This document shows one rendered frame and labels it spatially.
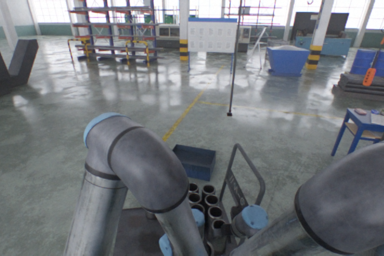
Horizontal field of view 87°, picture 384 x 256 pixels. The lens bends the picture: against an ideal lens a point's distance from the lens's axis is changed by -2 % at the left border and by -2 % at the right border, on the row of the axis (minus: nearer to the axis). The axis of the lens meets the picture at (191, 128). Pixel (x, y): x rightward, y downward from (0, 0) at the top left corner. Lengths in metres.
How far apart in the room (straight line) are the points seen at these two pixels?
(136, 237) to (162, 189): 1.63
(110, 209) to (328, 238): 0.42
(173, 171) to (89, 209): 0.22
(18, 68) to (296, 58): 9.42
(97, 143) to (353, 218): 0.45
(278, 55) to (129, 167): 8.30
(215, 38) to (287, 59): 2.77
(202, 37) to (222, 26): 0.80
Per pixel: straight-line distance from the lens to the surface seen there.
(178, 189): 0.42
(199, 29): 8.61
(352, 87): 7.40
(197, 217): 0.97
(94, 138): 0.50
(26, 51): 8.77
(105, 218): 0.55
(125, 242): 2.02
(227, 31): 8.56
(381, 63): 10.08
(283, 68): 8.75
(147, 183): 0.40
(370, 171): 0.35
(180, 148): 3.11
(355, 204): 0.34
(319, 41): 10.74
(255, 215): 0.86
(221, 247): 1.83
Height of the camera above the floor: 1.89
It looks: 28 degrees down
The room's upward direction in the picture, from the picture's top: 1 degrees clockwise
